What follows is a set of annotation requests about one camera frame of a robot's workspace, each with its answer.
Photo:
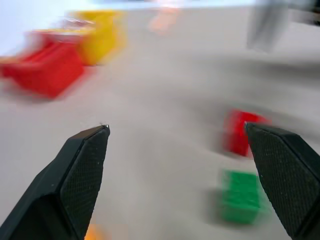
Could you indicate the blurry orange object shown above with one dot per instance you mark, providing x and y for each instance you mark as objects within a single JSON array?
[{"x": 162, "y": 18}]

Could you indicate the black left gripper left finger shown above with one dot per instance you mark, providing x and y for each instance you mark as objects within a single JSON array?
[{"x": 72, "y": 180}]

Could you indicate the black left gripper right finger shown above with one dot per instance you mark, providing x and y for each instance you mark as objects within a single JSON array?
[{"x": 282, "y": 175}]

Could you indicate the orange cube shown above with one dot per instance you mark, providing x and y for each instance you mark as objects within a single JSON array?
[{"x": 96, "y": 233}]

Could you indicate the red plastic bin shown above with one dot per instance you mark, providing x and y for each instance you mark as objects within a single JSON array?
[{"x": 46, "y": 66}]

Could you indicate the green cube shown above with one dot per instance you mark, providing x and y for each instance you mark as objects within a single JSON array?
[{"x": 240, "y": 196}]

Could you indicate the red cube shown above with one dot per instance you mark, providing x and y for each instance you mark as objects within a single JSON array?
[{"x": 236, "y": 132}]

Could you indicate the yellow plastic bin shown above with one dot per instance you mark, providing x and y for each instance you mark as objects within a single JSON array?
[{"x": 102, "y": 37}]

